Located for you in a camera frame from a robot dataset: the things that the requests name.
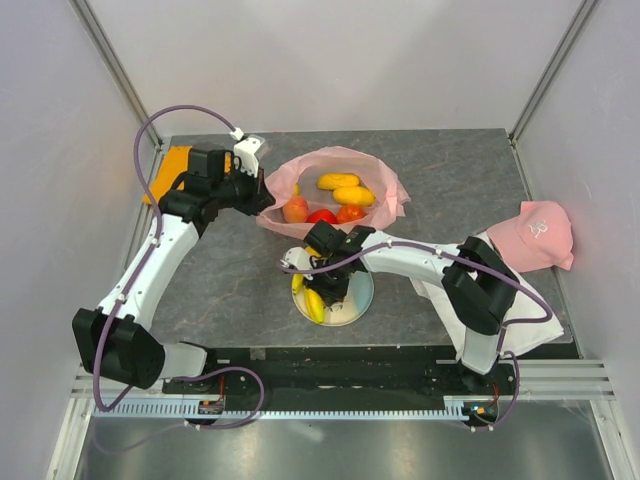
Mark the slotted cable duct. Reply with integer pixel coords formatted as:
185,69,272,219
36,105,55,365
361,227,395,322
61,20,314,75
92,398,496,422

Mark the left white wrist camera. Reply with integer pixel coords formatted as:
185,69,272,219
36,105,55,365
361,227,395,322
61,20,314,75
230,128,268,178

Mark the yellow mango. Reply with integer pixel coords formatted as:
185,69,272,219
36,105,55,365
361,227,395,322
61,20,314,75
332,186,376,207
317,173,360,191

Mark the orange folded cloth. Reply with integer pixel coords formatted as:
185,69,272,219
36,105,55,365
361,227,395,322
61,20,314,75
150,146,191,201

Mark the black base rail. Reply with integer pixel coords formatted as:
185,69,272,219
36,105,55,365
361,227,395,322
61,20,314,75
162,344,519,401

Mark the yellow banana bunch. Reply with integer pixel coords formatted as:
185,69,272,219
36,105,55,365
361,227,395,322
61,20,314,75
303,288,325,324
291,247,321,295

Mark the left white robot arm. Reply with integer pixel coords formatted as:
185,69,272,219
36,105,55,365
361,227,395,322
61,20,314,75
72,136,275,393

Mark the pink peach plastic bag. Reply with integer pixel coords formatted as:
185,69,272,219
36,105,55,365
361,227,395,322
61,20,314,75
257,146,410,239

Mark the white folded cloth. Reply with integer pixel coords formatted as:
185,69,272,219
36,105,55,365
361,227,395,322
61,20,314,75
410,234,565,357

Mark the red tomato fruit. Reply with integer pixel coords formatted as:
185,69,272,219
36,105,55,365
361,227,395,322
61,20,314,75
306,209,337,224

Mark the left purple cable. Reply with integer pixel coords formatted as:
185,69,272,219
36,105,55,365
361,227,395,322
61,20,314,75
93,104,236,414

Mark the pink cap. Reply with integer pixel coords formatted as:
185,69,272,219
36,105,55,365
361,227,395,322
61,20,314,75
487,201,574,273

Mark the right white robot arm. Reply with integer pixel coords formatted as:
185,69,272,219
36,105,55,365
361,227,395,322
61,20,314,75
284,221,521,394

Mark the peach fruit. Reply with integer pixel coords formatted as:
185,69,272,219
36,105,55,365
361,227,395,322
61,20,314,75
282,196,309,223

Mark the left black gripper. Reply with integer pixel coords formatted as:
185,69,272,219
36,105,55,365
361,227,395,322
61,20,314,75
212,162,275,217

